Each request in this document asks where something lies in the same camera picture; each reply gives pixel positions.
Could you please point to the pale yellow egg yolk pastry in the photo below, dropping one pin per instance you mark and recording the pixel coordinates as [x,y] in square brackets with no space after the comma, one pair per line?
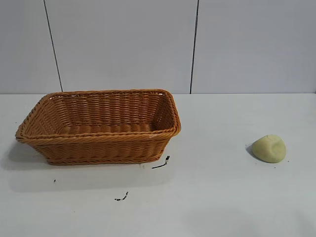
[269,148]

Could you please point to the brown woven wicker basket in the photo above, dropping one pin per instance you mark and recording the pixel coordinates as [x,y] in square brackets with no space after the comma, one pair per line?
[98,145]

